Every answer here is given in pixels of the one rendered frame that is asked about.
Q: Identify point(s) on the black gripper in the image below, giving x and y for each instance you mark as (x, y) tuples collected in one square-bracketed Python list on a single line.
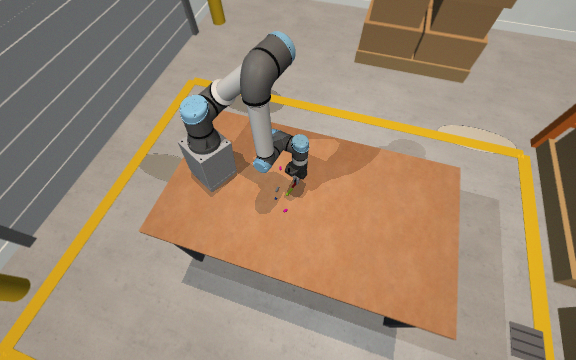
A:
[(297, 170)]

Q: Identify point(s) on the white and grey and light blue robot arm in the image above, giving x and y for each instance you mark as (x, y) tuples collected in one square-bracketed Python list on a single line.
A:
[(253, 79)]

